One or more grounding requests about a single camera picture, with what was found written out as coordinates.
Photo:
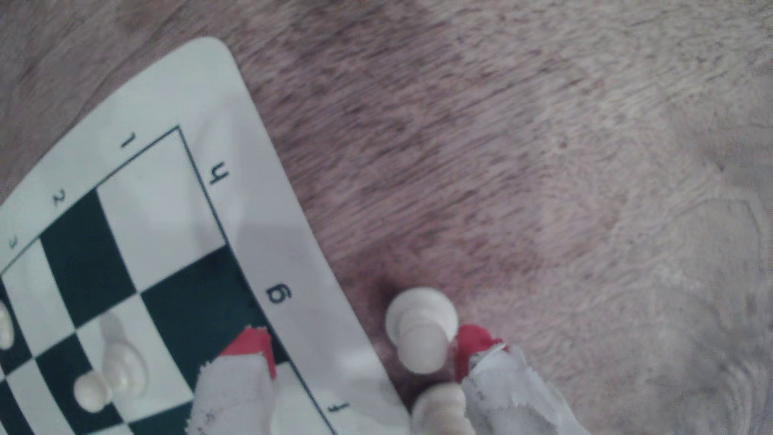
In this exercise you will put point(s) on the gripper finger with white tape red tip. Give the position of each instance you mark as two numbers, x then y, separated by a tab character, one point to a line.
507	399
232	392

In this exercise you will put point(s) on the white chess pawn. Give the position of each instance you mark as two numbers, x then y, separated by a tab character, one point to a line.
118	368
423	329

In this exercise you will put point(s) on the white chess piece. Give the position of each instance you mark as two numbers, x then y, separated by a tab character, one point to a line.
439	411

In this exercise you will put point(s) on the green and white chess mat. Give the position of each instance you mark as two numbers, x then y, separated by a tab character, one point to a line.
157	205

